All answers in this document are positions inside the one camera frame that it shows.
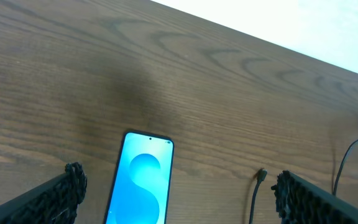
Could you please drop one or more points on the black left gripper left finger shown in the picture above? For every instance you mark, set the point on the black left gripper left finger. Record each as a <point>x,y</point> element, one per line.
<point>53,202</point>

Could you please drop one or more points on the blue Samsung Galaxy smartphone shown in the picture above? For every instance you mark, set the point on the blue Samsung Galaxy smartphone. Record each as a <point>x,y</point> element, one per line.
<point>141,185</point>

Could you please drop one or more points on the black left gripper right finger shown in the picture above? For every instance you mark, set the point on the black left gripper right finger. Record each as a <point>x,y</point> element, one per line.
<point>299,201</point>

